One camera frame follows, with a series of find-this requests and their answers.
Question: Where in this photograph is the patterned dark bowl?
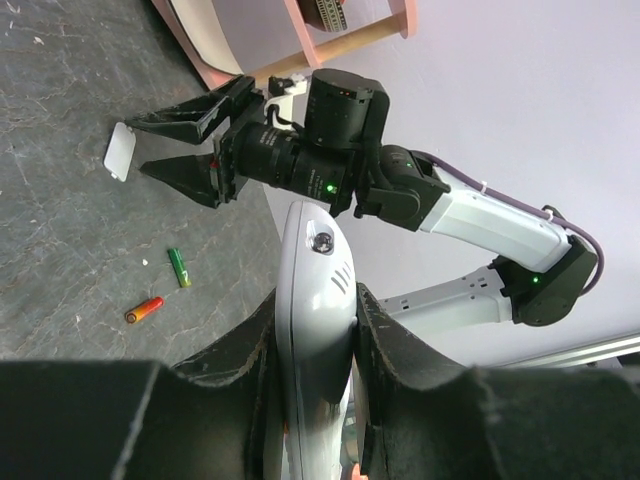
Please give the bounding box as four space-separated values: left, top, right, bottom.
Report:
296 0 348 33

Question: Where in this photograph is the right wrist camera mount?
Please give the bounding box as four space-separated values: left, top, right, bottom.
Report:
264 73 309 122

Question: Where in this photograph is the white battery cover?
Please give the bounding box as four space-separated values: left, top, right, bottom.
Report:
103 122 136 182

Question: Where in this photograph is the pink three-tier shelf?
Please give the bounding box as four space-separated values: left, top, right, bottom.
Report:
152 1 418 89

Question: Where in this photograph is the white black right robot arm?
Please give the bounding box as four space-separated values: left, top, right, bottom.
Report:
127 68 604 333

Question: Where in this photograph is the green battery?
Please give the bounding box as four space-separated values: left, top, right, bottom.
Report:
167 248 192 288

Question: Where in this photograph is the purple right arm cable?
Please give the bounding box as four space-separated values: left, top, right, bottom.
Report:
424 152 607 296

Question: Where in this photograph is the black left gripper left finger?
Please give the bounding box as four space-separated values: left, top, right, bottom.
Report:
1 296 284 479

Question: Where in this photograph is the aluminium frame post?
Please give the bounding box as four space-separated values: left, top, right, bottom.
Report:
502 333 639 368

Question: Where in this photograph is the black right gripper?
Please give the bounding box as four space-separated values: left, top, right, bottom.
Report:
124 75 266 209

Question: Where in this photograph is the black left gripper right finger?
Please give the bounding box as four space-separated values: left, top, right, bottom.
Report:
354 285 639 479

